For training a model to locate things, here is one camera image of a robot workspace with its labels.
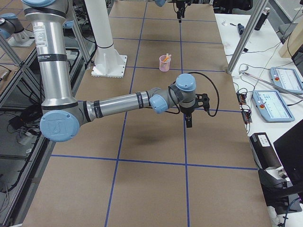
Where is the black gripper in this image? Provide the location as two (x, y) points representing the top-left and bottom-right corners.
(173, 0), (192, 23)
(179, 93), (210, 128)

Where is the orange marker pen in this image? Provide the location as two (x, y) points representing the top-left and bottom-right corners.
(163, 53), (171, 62)

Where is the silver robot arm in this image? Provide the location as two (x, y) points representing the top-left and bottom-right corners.
(23, 0), (210, 142)
(154, 0), (193, 23)

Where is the pink mesh pen holder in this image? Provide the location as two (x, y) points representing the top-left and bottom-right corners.
(159, 55), (171, 72)

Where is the metal reacher grabber stick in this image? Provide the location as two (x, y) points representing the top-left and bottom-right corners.
(240, 65), (302, 98)

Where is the near blue teach pendant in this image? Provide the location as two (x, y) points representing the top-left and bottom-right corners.
(252, 90), (295, 123)

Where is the blue teach pendant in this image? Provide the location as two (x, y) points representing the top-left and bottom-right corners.
(252, 90), (295, 123)
(270, 67), (303, 95)

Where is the black water bottle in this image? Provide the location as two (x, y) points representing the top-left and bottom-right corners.
(254, 7), (270, 31)

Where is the black cardboard box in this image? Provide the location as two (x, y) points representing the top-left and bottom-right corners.
(250, 132), (282, 170)

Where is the black monitor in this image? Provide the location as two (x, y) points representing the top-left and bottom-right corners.
(274, 120), (303, 184)

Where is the far blue teach pendant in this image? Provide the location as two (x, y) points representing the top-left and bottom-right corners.
(270, 67), (303, 95)

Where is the aluminium frame post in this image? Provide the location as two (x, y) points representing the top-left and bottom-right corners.
(226, 0), (268, 74)

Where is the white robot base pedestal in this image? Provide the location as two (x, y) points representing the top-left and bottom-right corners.
(85, 0), (127, 78)

